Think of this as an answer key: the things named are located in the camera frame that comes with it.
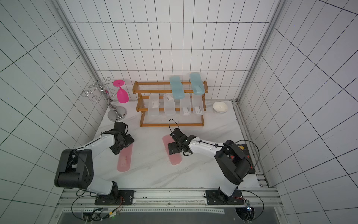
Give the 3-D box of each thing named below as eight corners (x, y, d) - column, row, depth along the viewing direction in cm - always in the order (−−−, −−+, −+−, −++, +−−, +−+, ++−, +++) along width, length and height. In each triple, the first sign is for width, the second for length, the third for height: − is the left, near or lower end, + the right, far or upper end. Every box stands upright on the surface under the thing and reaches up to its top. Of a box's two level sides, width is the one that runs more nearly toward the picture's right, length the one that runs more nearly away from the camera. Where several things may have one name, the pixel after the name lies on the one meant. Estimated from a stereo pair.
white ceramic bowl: (220, 115, 110) (221, 112, 106) (211, 108, 115) (211, 104, 112) (227, 110, 114) (229, 106, 110) (218, 103, 119) (219, 99, 115)
